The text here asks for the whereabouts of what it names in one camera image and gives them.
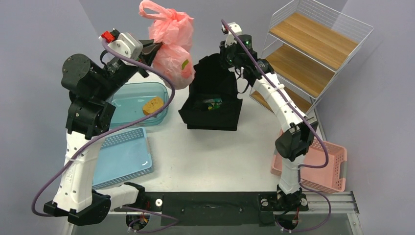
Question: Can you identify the pink plastic grocery bag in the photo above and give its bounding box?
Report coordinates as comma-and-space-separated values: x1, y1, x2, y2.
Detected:
138, 0, 195, 90

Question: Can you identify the black fabric grocery bag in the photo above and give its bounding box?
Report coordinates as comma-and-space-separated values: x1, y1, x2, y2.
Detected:
179, 53, 242, 131

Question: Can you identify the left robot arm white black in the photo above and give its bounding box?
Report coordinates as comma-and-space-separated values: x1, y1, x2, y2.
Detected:
44, 53, 148, 226

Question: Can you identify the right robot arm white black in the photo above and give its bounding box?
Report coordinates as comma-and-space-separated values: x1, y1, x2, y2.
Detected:
220, 34, 317, 210

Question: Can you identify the teal transparent plastic tray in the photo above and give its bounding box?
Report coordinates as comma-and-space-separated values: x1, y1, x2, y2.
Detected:
108, 82, 169, 129

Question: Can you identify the brown bread slice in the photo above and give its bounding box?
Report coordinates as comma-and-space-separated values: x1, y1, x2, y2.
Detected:
142, 96, 164, 115

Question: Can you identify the blue perforated plastic basket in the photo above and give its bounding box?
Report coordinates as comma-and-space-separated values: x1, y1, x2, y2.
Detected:
92, 127, 154, 190

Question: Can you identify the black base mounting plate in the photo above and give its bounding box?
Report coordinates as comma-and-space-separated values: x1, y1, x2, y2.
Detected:
114, 192, 309, 227

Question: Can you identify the pink perforated plastic basket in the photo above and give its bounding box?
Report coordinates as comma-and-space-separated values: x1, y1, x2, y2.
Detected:
271, 128, 348, 194

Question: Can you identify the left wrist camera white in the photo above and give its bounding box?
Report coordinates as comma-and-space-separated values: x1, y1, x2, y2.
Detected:
99, 31, 143, 66

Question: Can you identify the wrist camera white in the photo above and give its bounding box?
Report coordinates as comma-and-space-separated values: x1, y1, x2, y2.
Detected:
99, 31, 143, 66
222, 23, 243, 46

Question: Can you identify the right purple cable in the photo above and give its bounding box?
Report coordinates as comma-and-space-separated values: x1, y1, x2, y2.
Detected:
221, 19, 330, 169

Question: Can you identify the purple cable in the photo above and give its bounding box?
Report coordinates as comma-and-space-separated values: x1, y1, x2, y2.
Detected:
31, 39, 176, 217
221, 19, 330, 169

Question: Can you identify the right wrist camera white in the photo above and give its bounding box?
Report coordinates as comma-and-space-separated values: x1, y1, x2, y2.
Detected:
222, 23, 243, 46

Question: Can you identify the white wire wooden shelf rack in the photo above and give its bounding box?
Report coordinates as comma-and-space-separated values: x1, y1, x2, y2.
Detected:
250, 0, 374, 129

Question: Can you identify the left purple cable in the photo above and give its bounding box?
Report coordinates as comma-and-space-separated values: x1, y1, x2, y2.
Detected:
31, 39, 176, 217

